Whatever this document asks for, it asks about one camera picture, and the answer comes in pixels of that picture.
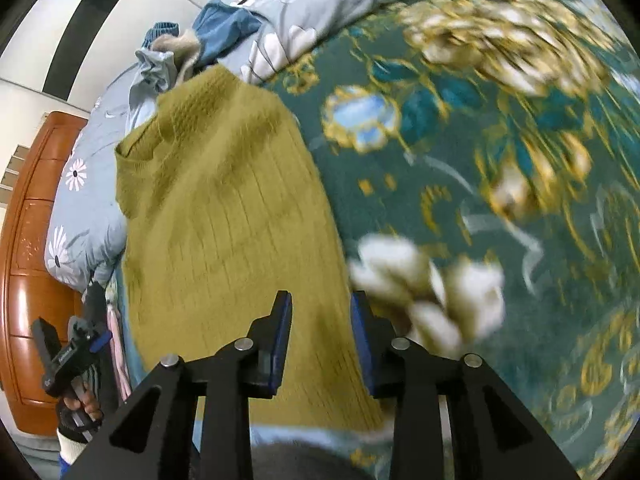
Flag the pink cloth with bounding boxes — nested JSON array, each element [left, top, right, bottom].
[[105, 305, 134, 402]]

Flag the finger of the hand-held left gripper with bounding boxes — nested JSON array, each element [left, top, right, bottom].
[[82, 280, 110, 333]]

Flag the light blue ruffled garment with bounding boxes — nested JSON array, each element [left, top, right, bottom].
[[127, 47, 182, 111]]

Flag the green floral blanket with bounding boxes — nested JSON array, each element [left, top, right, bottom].
[[260, 0, 637, 480]]

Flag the teal knitted garment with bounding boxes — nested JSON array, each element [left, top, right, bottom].
[[144, 21, 181, 52]]

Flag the beige fuzzy garment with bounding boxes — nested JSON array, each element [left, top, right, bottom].
[[150, 29, 205, 83]]

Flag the blue denim garment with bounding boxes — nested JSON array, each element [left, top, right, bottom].
[[192, 0, 267, 68]]

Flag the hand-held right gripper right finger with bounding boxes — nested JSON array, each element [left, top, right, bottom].
[[350, 291, 583, 480]]

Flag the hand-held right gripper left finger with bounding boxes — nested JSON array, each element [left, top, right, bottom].
[[65, 290, 293, 480]]

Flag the brown wooden headboard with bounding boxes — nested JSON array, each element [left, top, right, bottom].
[[0, 111, 108, 436]]

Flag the olive yellow knitted sweater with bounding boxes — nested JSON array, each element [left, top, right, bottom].
[[115, 65, 388, 433]]

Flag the white slatted panel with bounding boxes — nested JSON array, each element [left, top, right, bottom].
[[0, 142, 34, 202]]

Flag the person's left hand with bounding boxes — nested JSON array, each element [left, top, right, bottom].
[[64, 382, 105, 423]]

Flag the blue-grey floral pillow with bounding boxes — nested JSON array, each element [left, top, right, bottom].
[[44, 95, 161, 292]]

